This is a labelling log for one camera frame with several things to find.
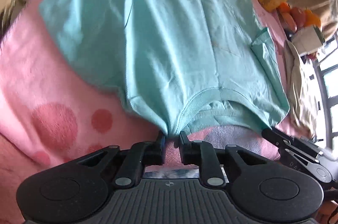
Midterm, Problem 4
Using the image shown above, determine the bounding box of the beige garment on table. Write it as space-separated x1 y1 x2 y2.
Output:
283 41 318 139

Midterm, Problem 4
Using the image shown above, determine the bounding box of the pink patterned blanket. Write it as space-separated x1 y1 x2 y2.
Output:
0 0 302 224

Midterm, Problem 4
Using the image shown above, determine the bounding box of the white plant pot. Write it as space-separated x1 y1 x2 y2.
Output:
291 26 326 56

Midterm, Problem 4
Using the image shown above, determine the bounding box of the mint green t-shirt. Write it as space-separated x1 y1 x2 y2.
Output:
40 0 289 137

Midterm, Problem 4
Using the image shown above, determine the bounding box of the tan plush cushion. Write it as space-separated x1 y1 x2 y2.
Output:
288 0 338 41

